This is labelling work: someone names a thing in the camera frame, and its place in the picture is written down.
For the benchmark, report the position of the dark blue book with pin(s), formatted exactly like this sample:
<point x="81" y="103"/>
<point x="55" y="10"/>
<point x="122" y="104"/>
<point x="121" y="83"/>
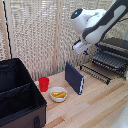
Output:
<point x="73" y="78"/>

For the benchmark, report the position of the woven wicker room divider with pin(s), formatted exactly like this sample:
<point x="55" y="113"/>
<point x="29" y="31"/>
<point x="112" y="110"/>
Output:
<point x="33" y="33"/>

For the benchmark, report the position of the black dish rack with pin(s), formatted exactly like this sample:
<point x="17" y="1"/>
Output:
<point x="116" y="42"/>

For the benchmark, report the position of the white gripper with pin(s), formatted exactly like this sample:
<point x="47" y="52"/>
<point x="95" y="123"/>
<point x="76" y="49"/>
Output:
<point x="80" y="47"/>

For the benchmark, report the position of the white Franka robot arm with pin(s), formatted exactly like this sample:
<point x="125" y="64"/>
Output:
<point x="100" y="23"/>

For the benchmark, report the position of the black vertical pole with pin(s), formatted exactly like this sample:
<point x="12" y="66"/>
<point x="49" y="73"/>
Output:
<point x="6" y="26"/>

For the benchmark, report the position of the red plastic cup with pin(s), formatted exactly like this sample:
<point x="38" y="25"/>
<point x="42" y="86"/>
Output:
<point x="43" y="85"/>

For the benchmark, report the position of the white oval bowl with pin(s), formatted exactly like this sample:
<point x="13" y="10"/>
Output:
<point x="58" y="99"/>

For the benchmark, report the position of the black fabric suitcase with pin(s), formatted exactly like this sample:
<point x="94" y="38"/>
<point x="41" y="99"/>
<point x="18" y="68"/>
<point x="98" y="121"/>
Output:
<point x="20" y="110"/>

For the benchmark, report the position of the yellow bread piece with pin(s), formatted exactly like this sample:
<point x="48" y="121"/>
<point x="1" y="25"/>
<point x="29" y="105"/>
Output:
<point x="61" y="96"/>
<point x="56" y="93"/>

